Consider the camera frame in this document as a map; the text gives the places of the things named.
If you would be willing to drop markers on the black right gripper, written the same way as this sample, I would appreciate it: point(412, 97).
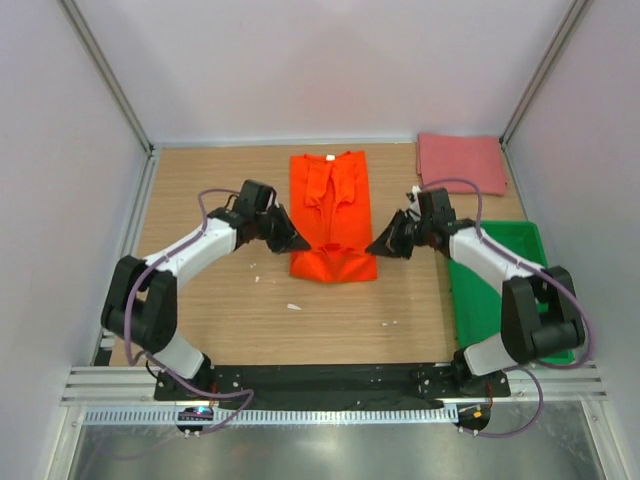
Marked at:
point(384, 246)

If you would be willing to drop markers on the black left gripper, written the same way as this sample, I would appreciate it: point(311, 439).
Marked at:
point(289, 235)

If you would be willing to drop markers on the orange t shirt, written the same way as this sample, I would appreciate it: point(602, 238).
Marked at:
point(331, 208)

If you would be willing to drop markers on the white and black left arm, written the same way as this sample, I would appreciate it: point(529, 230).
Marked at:
point(141, 305)

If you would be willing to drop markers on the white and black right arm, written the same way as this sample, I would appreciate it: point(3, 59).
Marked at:
point(539, 311)

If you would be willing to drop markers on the green plastic tray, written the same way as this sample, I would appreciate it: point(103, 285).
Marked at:
point(477, 307)

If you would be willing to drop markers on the folded pink t shirt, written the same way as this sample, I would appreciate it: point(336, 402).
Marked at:
point(477, 159)

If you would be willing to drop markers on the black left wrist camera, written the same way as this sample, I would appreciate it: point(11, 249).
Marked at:
point(254, 198)

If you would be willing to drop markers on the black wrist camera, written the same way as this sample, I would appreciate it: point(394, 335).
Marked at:
point(254, 198)
point(435, 207)

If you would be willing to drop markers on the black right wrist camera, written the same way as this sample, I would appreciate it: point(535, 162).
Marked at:
point(435, 207)

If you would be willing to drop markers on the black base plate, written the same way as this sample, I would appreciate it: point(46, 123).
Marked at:
point(354, 387)

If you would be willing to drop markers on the white slotted cable duct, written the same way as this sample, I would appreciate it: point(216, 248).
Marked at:
point(200, 415)

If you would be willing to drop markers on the aluminium front frame rail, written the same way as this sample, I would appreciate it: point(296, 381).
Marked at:
point(121, 385)

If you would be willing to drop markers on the right aluminium corner post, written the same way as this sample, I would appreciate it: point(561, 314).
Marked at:
point(560, 40)

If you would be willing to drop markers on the aluminium corner post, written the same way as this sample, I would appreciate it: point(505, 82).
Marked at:
point(91, 45)
point(560, 40)

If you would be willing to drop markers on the left aluminium corner post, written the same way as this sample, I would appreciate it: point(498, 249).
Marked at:
point(91, 45)

